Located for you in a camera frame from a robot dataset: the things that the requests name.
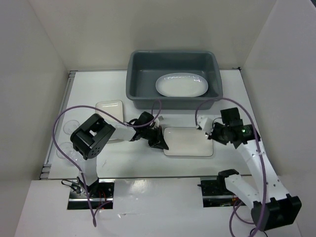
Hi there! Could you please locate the rectangular white plate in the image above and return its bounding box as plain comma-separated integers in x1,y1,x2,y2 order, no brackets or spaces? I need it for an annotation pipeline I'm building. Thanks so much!
163,127,214,158
95,99,125,144

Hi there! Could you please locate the large oval white plate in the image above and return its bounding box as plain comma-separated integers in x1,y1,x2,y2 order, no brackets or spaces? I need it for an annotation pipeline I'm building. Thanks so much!
156,73,208,97

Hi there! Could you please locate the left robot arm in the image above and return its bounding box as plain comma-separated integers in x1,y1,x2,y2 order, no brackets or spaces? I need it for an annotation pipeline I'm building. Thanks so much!
70,112,169,198

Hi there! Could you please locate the clear glass cup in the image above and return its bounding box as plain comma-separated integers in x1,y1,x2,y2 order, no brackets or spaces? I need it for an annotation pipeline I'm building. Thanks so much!
63,120,80,135
59,142,81,161

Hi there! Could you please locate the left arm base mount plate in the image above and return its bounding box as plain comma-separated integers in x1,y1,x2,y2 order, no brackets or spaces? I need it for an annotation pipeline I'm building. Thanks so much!
61,179,115,210

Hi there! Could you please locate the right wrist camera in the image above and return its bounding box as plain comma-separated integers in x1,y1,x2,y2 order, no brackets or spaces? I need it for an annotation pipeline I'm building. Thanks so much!
196,116,213,133

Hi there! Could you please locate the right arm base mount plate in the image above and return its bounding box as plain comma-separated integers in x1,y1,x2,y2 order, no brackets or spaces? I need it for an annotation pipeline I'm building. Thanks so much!
197,176,240,208

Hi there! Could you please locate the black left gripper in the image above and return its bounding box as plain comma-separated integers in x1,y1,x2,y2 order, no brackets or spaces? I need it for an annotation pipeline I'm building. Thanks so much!
141,125,168,150

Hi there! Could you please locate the grey plastic bin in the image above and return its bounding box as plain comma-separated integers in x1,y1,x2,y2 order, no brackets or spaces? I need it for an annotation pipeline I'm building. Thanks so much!
125,50,223,110

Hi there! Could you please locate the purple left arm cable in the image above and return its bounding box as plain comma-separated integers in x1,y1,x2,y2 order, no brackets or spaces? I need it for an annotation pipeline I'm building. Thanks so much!
52,99,163,227

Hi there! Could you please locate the aluminium table edge rail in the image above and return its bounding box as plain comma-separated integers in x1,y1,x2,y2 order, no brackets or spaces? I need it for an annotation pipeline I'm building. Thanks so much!
39,70,77,180

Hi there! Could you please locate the clear glass cup rear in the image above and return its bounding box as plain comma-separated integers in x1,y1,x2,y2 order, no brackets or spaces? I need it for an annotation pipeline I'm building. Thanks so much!
63,120,80,135

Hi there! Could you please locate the clear glass cup front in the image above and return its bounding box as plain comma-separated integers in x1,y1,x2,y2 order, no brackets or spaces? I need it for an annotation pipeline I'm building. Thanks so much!
59,142,81,161

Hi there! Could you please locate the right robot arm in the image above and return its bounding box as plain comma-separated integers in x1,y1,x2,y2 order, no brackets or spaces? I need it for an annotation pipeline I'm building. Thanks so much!
209,108,302,231

